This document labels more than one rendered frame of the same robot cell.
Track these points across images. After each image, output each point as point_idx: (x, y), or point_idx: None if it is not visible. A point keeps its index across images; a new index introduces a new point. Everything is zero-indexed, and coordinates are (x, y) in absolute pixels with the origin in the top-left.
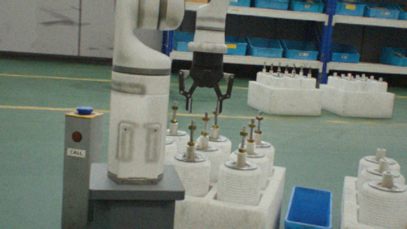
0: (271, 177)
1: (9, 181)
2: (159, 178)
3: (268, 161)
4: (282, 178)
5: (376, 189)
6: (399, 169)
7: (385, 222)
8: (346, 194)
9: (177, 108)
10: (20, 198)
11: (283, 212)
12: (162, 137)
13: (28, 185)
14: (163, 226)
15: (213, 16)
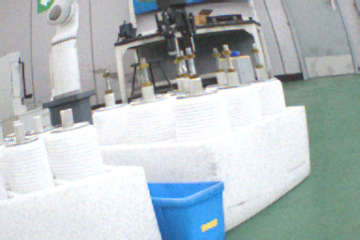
0: (166, 142)
1: (357, 133)
2: (55, 97)
3: (132, 112)
4: (177, 151)
5: None
6: (48, 142)
7: None
8: None
9: (253, 51)
10: (326, 143)
11: (283, 230)
12: (53, 76)
13: (352, 138)
14: (51, 123)
15: None
